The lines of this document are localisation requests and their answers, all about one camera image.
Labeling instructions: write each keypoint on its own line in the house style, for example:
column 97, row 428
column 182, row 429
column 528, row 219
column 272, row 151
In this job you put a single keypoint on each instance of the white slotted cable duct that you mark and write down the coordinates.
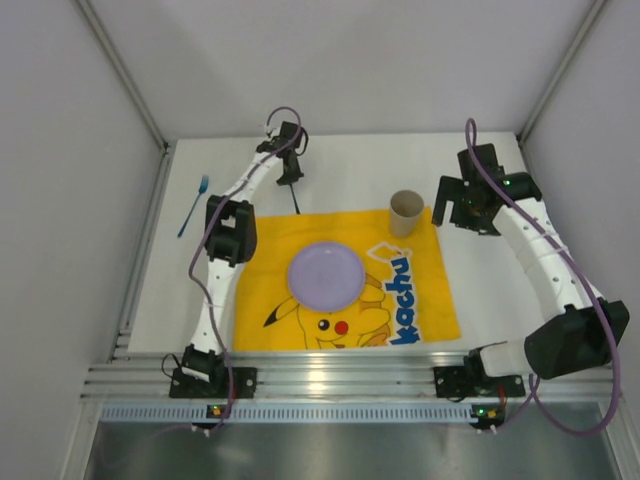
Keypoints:
column 272, row 413

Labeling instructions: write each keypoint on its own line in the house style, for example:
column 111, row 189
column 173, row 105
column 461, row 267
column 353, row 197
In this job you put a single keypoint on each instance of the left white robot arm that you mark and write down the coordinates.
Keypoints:
column 229, row 242

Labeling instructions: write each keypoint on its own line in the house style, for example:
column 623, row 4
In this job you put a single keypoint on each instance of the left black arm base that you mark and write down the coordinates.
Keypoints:
column 210, row 380

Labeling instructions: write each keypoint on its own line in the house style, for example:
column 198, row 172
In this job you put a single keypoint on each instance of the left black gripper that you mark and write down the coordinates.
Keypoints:
column 290, row 176

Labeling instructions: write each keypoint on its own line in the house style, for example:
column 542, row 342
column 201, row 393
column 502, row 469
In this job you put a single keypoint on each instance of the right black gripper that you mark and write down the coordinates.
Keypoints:
column 446, row 198

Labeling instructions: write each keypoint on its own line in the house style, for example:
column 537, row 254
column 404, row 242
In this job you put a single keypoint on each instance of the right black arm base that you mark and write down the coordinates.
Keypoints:
column 470, row 380

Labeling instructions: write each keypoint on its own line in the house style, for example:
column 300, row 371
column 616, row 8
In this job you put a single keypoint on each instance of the blue plastic fork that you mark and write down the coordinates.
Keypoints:
column 202, row 189

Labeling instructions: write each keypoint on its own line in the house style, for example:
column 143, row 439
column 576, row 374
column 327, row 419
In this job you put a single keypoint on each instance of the aluminium mounting rail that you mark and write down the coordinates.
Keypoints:
column 370, row 373

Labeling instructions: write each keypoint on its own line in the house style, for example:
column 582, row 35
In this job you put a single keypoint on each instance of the purple plastic plate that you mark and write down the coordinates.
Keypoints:
column 326, row 277

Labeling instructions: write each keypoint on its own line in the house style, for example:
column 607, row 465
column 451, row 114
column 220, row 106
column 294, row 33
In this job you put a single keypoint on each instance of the yellow pikachu cloth mat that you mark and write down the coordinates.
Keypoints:
column 406, row 298

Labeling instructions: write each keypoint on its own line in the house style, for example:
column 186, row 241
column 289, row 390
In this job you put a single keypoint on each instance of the beige paper cup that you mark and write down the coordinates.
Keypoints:
column 405, row 209

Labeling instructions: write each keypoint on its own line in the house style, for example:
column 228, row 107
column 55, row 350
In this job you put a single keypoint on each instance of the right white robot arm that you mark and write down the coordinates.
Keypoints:
column 575, row 315

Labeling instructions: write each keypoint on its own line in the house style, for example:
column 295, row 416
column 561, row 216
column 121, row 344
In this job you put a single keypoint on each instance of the blue metallic spoon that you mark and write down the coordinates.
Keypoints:
column 294, row 199

